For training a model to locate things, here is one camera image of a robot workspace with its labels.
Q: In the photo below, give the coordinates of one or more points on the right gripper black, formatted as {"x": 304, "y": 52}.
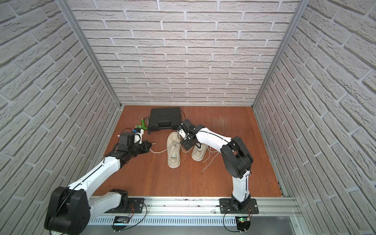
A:
{"x": 185, "y": 145}

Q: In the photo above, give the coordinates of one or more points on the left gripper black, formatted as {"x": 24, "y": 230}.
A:
{"x": 145, "y": 147}

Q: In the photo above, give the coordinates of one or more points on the beige sneaker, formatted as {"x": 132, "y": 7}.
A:
{"x": 198, "y": 155}
{"x": 173, "y": 148}

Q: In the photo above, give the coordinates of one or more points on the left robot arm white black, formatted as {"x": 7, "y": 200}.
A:
{"x": 71, "y": 208}

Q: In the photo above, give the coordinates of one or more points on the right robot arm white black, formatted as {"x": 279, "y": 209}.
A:
{"x": 236, "y": 157}

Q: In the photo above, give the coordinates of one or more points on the black plastic tool case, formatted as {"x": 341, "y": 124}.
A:
{"x": 164, "y": 118}

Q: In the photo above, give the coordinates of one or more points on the left controller board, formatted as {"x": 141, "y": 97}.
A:
{"x": 120, "y": 223}

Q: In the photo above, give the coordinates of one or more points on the controller board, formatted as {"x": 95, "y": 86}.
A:
{"x": 120, "y": 223}
{"x": 243, "y": 223}

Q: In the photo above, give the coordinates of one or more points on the right controller board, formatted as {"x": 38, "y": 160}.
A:
{"x": 243, "y": 223}

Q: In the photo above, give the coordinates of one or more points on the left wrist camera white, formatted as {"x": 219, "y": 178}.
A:
{"x": 138, "y": 135}

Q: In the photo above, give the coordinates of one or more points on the green handled tool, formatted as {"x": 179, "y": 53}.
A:
{"x": 143, "y": 124}

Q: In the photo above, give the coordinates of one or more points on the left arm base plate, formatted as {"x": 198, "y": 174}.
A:
{"x": 127, "y": 204}

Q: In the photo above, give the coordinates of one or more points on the aluminium front rail frame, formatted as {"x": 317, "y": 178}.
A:
{"x": 205, "y": 211}

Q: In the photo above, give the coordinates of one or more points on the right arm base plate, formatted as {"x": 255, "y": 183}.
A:
{"x": 232, "y": 205}

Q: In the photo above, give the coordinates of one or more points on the left corner aluminium post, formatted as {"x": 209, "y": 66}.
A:
{"x": 78, "y": 31}

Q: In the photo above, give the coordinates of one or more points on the corner aluminium post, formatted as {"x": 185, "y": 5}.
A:
{"x": 78, "y": 31}
{"x": 301, "y": 7}

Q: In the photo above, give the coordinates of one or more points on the right corner aluminium post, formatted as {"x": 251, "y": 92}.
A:
{"x": 301, "y": 7}

